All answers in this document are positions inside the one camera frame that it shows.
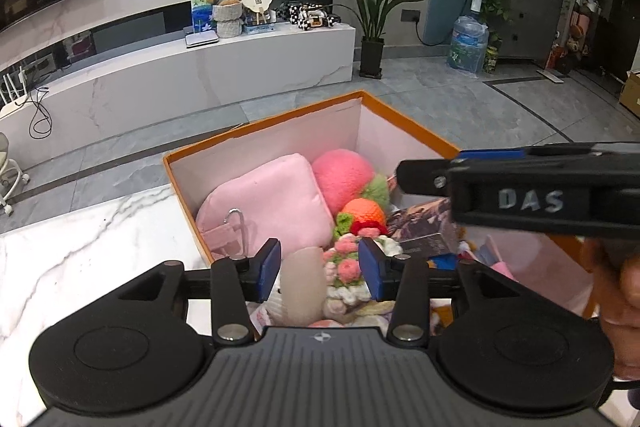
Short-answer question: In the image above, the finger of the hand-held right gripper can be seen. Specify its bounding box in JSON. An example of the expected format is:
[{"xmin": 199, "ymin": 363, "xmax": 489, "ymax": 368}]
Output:
[
  {"xmin": 457, "ymin": 142, "xmax": 640, "ymax": 160},
  {"xmin": 396, "ymin": 155, "xmax": 453, "ymax": 196}
]

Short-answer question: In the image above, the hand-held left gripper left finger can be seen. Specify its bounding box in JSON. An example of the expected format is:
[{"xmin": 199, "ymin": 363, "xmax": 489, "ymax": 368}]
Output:
[{"xmin": 117, "ymin": 238, "xmax": 282, "ymax": 348}]

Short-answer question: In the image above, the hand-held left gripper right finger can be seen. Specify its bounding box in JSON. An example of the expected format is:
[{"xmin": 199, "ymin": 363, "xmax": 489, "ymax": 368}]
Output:
[{"xmin": 358, "ymin": 237, "xmax": 523, "ymax": 349}]

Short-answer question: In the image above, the orange storage box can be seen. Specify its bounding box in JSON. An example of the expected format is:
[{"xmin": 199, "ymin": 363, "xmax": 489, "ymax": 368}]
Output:
[{"xmin": 162, "ymin": 90, "xmax": 601, "ymax": 343}]

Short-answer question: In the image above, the pink card wallet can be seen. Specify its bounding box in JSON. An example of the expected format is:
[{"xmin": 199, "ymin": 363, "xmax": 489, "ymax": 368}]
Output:
[{"xmin": 480, "ymin": 237, "xmax": 516, "ymax": 280}]

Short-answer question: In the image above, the person's right hand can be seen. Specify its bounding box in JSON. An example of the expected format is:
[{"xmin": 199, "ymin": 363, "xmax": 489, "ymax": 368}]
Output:
[{"xmin": 582, "ymin": 234, "xmax": 640, "ymax": 380}]

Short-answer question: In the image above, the crocheted flower bouquet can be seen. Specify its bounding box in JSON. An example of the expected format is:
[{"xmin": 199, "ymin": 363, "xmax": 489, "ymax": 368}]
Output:
[{"xmin": 320, "ymin": 234, "xmax": 406, "ymax": 323}]

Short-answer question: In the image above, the dark printed booklet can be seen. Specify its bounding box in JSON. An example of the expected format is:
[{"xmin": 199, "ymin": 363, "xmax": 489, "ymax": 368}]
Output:
[{"xmin": 387, "ymin": 197, "xmax": 458, "ymax": 240}]

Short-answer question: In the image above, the small dark metal case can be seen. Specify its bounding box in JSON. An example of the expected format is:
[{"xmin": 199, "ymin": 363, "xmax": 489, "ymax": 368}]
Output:
[{"xmin": 400, "ymin": 232, "xmax": 451, "ymax": 260}]

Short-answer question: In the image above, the orange crocheted strawberry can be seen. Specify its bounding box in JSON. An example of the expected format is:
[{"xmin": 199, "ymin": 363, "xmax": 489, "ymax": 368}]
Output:
[{"xmin": 334, "ymin": 198, "xmax": 388, "ymax": 238}]

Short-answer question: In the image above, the pink fabric pouch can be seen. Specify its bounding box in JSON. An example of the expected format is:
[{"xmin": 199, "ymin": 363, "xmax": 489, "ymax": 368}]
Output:
[{"xmin": 195, "ymin": 153, "xmax": 335, "ymax": 264}]

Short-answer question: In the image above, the pink plush ball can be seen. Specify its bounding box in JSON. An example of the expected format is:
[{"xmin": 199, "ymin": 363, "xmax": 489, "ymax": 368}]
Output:
[{"xmin": 311, "ymin": 149, "xmax": 391, "ymax": 218}]

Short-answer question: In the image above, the blue water jug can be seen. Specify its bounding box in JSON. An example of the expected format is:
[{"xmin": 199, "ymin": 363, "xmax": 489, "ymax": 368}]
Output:
[{"xmin": 446, "ymin": 14, "xmax": 490, "ymax": 74}]

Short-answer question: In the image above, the tall potted plant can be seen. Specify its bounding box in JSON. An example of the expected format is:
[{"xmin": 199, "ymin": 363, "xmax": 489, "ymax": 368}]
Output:
[{"xmin": 327, "ymin": 0, "xmax": 428, "ymax": 80}]

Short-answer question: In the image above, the brown cardboard box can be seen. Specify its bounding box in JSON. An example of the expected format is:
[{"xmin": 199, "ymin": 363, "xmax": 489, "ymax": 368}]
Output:
[{"xmin": 618, "ymin": 71, "xmax": 640, "ymax": 118}]

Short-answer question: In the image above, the grey drawer cabinet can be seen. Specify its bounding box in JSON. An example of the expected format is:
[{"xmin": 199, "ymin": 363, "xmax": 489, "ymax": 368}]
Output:
[{"xmin": 492, "ymin": 0, "xmax": 566, "ymax": 68}]

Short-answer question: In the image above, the checkered toy car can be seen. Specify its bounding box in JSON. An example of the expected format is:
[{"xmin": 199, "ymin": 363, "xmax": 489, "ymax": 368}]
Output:
[{"xmin": 277, "ymin": 0, "xmax": 343, "ymax": 30}]

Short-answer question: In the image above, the white marble console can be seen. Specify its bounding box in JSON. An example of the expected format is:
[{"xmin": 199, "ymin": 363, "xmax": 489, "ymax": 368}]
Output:
[{"xmin": 0, "ymin": 23, "xmax": 357, "ymax": 168}]

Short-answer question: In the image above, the white notebook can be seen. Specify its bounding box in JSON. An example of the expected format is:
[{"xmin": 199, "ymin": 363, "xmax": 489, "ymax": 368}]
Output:
[{"xmin": 184, "ymin": 29, "xmax": 221, "ymax": 49}]

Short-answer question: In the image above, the grey knitted pot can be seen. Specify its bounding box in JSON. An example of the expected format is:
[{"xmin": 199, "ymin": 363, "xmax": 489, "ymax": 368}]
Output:
[{"xmin": 211, "ymin": 0, "xmax": 245, "ymax": 38}]

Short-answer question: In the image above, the green landscape painting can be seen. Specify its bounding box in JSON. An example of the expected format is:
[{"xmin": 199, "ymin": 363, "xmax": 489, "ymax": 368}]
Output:
[{"xmin": 190, "ymin": 0, "xmax": 216, "ymax": 35}]

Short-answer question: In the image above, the white rolling stool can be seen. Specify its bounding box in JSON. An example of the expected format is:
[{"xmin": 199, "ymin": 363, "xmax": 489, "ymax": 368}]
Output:
[{"xmin": 0, "ymin": 132, "xmax": 31, "ymax": 216}]

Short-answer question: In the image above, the white router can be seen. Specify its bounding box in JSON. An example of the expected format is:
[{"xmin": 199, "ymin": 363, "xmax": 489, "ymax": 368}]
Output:
[{"xmin": 0, "ymin": 67, "xmax": 28, "ymax": 108}]

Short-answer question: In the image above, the black cable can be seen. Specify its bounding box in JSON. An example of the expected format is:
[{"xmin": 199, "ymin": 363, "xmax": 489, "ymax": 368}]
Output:
[{"xmin": 27, "ymin": 72, "xmax": 53, "ymax": 138}]

